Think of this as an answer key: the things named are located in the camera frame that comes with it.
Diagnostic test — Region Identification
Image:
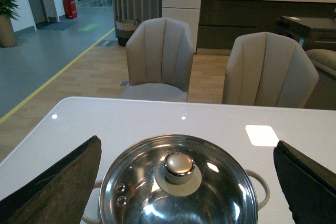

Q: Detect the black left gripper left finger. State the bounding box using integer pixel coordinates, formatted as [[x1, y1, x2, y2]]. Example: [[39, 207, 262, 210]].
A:
[[1, 135, 102, 223]]

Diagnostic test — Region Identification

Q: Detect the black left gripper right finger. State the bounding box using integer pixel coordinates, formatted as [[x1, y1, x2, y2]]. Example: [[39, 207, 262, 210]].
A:
[[273, 141, 335, 223]]

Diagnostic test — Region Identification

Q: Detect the beige electric cooking pot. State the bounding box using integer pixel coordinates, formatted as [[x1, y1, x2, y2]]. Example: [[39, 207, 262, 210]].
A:
[[81, 169, 270, 223]]

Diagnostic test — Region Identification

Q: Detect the grey sofa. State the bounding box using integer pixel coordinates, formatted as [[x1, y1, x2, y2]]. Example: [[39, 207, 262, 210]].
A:
[[305, 49, 335, 110]]

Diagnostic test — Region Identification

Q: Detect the beige chair on right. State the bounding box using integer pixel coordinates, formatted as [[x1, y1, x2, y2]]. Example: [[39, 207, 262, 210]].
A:
[[222, 32, 319, 108]]

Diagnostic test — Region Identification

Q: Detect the beige chair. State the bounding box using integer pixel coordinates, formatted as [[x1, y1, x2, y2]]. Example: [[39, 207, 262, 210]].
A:
[[222, 32, 319, 108], [119, 17, 194, 102]]

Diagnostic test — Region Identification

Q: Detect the black appliance box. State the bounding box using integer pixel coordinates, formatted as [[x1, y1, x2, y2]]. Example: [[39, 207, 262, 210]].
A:
[[275, 16, 335, 51]]

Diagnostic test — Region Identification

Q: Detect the beige chair on left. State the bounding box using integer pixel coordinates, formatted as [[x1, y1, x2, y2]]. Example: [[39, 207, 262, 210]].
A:
[[119, 17, 194, 102]]

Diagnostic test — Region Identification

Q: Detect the woven laundry basket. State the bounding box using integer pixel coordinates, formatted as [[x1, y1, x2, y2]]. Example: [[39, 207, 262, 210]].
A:
[[115, 16, 139, 47]]

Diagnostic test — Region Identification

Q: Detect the red bin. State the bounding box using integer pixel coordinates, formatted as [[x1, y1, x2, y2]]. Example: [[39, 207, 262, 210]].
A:
[[62, 0, 77, 19]]

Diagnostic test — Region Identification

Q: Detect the potted green plant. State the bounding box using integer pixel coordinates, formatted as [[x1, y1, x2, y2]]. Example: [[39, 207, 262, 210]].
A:
[[1, 0, 19, 48]]

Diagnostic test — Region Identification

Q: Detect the dark kitchen counter cabinet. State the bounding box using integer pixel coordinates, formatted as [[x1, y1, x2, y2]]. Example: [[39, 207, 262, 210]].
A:
[[196, 0, 335, 55]]

